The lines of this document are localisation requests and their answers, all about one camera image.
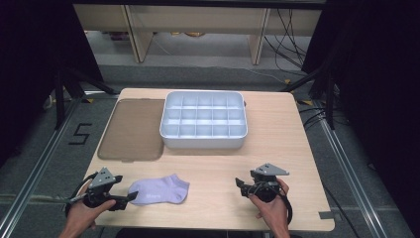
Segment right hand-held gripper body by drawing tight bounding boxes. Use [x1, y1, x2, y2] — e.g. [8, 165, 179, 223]
[249, 163, 290, 203]

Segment person's right hand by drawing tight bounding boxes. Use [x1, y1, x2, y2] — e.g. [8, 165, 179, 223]
[249, 178, 292, 231]

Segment aluminium floor rail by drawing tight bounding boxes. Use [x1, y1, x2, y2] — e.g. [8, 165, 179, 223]
[0, 97, 82, 234]
[315, 105, 388, 238]

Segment black floor cables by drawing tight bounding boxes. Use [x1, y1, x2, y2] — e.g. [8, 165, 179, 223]
[262, 8, 309, 71]

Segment brown translucent box lid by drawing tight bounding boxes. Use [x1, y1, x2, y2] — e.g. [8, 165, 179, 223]
[97, 97, 165, 163]

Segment lilac ankle sock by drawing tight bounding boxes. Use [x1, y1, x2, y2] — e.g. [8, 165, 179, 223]
[128, 174, 191, 207]

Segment black metal stand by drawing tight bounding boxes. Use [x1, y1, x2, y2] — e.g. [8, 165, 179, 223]
[279, 64, 339, 131]
[53, 65, 121, 131]

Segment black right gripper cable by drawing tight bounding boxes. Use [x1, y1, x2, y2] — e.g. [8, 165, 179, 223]
[276, 189, 294, 226]

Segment white divided storage box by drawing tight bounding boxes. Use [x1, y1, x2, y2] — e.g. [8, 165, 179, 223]
[158, 90, 249, 150]

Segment person's left hand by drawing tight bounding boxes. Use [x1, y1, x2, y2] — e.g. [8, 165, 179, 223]
[66, 183, 117, 231]

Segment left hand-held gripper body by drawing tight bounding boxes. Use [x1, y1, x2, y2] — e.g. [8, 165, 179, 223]
[83, 167, 117, 209]

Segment grey tape strip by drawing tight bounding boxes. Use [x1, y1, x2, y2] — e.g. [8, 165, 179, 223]
[318, 210, 342, 221]

